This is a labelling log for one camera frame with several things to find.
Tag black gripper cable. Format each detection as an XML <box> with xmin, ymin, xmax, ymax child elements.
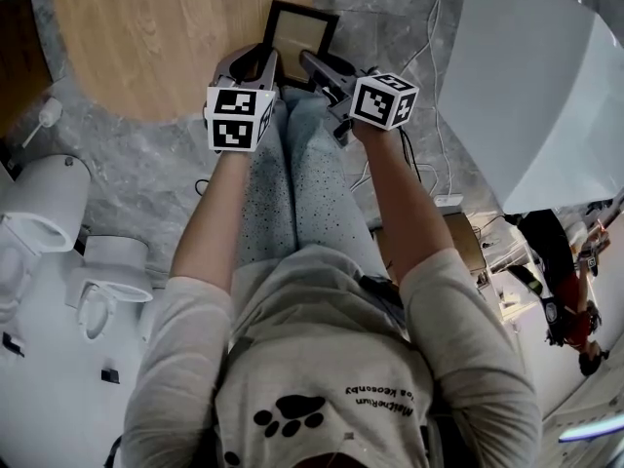
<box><xmin>396</xmin><ymin>126</ymin><xmax>443</xmax><ymax>195</ymax></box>

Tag black phone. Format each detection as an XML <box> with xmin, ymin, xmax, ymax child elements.
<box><xmin>359</xmin><ymin>275</ymin><xmax>407</xmax><ymax>332</ymax></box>

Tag black picture frame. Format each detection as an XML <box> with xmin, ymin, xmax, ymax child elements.
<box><xmin>254</xmin><ymin>0</ymin><xmax>341</xmax><ymax>93</ymax></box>

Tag person's left forearm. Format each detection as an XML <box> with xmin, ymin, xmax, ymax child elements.
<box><xmin>170</xmin><ymin>148</ymin><xmax>253</xmax><ymax>293</ymax></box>

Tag white toilet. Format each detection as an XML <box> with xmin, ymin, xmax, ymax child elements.
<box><xmin>64</xmin><ymin>233</ymin><xmax>155</xmax><ymax>341</ymax></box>
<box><xmin>0</xmin><ymin>153</ymin><xmax>93</xmax><ymax>257</ymax></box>

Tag white bathtub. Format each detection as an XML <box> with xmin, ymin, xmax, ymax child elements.
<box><xmin>435</xmin><ymin>0</ymin><xmax>624</xmax><ymax>215</ymax></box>

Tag small brown cardboard box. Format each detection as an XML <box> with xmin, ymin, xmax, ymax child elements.
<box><xmin>441</xmin><ymin>212</ymin><xmax>489</xmax><ymax>276</ymax></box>

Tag large brown cardboard box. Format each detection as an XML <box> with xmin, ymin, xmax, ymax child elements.
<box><xmin>0</xmin><ymin>0</ymin><xmax>55</xmax><ymax>138</ymax></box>

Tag person's right forearm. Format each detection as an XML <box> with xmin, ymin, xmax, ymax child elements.
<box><xmin>350</xmin><ymin>123</ymin><xmax>455</xmax><ymax>283</ymax></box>

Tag person's grey sweatshirt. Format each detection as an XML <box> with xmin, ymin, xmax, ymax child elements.
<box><xmin>121</xmin><ymin>245</ymin><xmax>543</xmax><ymax>468</ymax></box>

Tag white toilet brush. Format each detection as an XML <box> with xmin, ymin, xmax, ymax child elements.
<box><xmin>20</xmin><ymin>96</ymin><xmax>65</xmax><ymax>148</ymax></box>

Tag oval wooden table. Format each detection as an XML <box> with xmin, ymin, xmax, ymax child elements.
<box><xmin>48</xmin><ymin>0</ymin><xmax>314</xmax><ymax>124</ymax></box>

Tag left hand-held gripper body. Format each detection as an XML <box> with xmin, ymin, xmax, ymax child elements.
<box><xmin>205</xmin><ymin>72</ymin><xmax>279</xmax><ymax>153</ymax></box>

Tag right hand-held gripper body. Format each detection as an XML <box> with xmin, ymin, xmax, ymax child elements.
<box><xmin>311</xmin><ymin>65</ymin><xmax>421</xmax><ymax>146</ymax></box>

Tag person's light speckled trousers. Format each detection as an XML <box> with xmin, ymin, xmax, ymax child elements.
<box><xmin>235</xmin><ymin>87</ymin><xmax>392</xmax><ymax>283</ymax></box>

